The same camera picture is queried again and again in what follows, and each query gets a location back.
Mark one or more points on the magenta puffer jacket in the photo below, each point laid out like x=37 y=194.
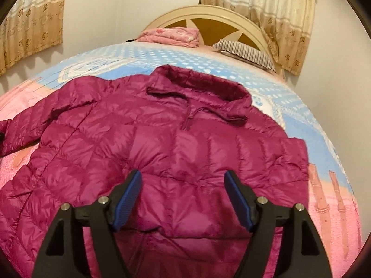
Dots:
x=162 y=139

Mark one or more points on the striped pillow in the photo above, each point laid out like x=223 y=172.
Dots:
x=246 y=52

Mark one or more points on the folded pink floral quilt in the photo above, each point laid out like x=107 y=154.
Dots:
x=171 y=34

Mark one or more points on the beige floral curtain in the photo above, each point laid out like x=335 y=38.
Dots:
x=278 y=11
x=32 y=23

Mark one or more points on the printed blue pink blanket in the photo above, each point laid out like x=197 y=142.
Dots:
x=203 y=60

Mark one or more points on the cream wooden headboard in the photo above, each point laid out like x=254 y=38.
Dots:
x=232 y=14

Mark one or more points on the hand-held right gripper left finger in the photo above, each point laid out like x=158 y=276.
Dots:
x=127 y=199

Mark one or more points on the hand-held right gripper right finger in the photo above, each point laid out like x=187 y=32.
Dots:
x=239 y=199

